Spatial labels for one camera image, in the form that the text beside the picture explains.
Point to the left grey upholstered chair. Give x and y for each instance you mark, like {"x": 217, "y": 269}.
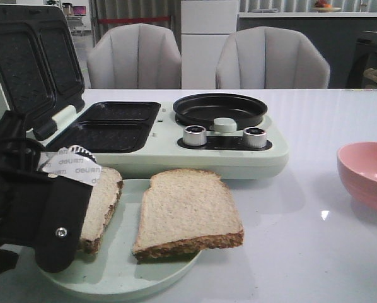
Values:
{"x": 136, "y": 56}

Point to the pink bowl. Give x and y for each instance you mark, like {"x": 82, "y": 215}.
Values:
{"x": 357, "y": 168}

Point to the fruit plate on counter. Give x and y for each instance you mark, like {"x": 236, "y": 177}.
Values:
{"x": 323, "y": 6}

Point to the right grey upholstered chair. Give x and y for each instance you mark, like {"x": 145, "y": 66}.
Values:
{"x": 271, "y": 58}

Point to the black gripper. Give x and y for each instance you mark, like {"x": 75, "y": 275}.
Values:
{"x": 47, "y": 215}

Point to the dark grey counter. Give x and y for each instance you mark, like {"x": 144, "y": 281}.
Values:
{"x": 347, "y": 41}

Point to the left silver control knob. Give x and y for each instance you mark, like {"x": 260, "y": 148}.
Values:
{"x": 194, "y": 135}

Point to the mint green sandwich maker lid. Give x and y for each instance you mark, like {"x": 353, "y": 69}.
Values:
{"x": 40, "y": 76}

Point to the grey upholstered chair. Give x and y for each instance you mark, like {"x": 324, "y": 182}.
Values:
{"x": 271, "y": 58}
{"x": 136, "y": 56}

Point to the mint green breakfast maker base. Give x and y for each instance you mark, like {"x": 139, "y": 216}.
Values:
{"x": 141, "y": 139}

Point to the black round frying pan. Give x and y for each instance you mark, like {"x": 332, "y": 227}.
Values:
{"x": 202, "y": 109}

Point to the right silver control knob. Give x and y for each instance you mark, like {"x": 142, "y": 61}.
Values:
{"x": 254, "y": 137}

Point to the bread slice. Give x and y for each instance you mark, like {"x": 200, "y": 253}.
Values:
{"x": 101, "y": 207}
{"x": 185, "y": 211}

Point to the mint green round plate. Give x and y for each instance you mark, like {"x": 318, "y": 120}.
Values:
{"x": 113, "y": 273}

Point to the silver control knob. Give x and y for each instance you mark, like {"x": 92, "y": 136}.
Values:
{"x": 194, "y": 135}
{"x": 254, "y": 137}

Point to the white cabinet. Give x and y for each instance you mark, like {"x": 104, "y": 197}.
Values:
{"x": 205, "y": 26}

